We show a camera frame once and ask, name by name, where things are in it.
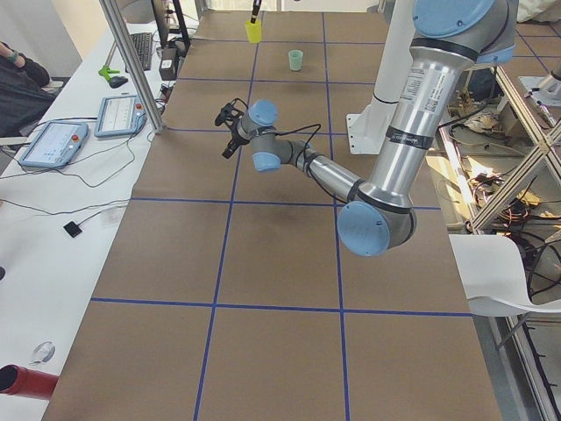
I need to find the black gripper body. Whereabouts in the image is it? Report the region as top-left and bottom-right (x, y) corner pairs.
(229, 118), (250, 150)

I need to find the yellow cup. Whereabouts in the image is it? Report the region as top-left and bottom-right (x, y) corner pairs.
(245, 19), (262, 44)

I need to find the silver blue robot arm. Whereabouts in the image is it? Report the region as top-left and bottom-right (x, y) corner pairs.
(215, 1), (518, 256)

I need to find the green cup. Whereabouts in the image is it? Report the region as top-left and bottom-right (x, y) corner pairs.
(288, 49), (303, 72)

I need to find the black box white label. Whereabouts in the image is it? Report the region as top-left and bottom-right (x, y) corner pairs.
(159, 47), (178, 81)

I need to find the far blue teach pendant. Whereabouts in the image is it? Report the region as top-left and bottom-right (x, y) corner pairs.
(94, 95), (146, 138)

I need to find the blue teach pendant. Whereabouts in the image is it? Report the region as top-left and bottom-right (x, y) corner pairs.
(94, 95), (146, 138)
(18, 121), (89, 169)

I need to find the black keyboard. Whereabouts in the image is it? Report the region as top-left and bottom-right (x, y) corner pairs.
(130, 32), (153, 71)

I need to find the brown paper table cover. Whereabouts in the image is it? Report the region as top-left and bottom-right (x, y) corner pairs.
(45, 12), (501, 420)

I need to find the near blue teach pendant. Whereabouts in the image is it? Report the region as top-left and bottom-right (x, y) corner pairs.
(18, 121), (89, 169)

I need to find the small black square pad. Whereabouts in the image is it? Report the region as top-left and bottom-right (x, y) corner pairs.
(63, 221), (82, 238)

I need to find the white chair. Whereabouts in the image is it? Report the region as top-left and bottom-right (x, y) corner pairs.
(449, 234), (560, 318)

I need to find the red cylinder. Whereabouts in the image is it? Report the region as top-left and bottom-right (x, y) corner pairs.
(1, 365), (59, 401)

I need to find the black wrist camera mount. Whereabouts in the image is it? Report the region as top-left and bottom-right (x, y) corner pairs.
(214, 103), (245, 128)

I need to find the black braided camera cable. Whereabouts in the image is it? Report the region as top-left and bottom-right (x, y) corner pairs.
(229, 97), (347, 205)

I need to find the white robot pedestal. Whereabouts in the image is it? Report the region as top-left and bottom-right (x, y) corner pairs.
(346, 0), (415, 154)

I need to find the aluminium frame post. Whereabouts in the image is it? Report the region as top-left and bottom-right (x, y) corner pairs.
(99, 0), (164, 134)

